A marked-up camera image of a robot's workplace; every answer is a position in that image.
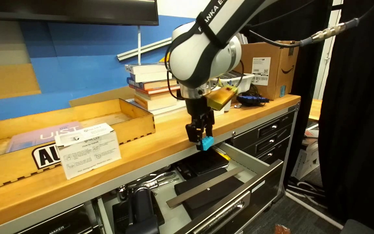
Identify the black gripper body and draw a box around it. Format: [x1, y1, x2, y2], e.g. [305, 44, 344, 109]
[186, 97, 214, 129]

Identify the small blue rectangular object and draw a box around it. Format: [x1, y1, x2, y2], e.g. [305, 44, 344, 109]
[200, 136, 214, 151]

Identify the grey drawer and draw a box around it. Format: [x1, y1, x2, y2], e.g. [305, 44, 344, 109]
[93, 143, 275, 234]

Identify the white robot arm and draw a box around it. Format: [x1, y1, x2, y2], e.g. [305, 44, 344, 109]
[165, 0, 276, 146]

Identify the black drawer cabinet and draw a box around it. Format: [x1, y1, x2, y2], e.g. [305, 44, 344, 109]
[223, 108, 297, 201]

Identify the white plastic bin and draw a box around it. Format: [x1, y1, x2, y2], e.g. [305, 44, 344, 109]
[219, 71, 254, 92]

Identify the stack of books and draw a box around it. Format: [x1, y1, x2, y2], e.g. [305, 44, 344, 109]
[125, 64, 186, 116]

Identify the grey metal bar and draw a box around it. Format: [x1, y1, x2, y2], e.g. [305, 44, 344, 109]
[166, 168, 244, 208]

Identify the brown cardboard shipping box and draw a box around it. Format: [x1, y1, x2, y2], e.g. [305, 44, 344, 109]
[235, 42, 299, 100]

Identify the white paper sheet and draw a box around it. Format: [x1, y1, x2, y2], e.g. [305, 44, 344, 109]
[54, 123, 121, 179]

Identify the dark monitor screen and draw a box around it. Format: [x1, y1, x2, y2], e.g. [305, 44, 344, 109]
[0, 0, 158, 26]

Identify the pink booklet in tray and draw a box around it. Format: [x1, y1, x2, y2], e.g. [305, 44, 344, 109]
[5, 122, 82, 152]

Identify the shallow wooden tray box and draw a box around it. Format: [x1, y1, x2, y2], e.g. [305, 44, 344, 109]
[0, 99, 156, 187]

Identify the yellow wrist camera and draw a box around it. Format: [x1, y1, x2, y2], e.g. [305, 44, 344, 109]
[206, 86, 238, 110]

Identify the blue pouch with cable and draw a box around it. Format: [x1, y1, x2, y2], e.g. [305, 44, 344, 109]
[236, 94, 267, 107]

